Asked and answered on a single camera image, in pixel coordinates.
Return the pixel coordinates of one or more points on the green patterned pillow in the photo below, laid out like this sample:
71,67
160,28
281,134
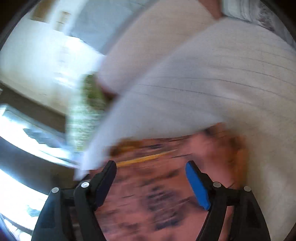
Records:
87,108

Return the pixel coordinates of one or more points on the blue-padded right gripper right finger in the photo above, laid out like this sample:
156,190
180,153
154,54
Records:
247,222

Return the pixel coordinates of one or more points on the grey pillow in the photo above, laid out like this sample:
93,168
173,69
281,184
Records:
100,22

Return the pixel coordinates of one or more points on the orange floral blouse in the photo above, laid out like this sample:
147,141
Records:
151,198

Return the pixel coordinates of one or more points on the pink bolster cushion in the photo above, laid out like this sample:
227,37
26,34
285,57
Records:
154,34

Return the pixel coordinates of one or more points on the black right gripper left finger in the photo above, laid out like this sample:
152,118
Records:
54,222

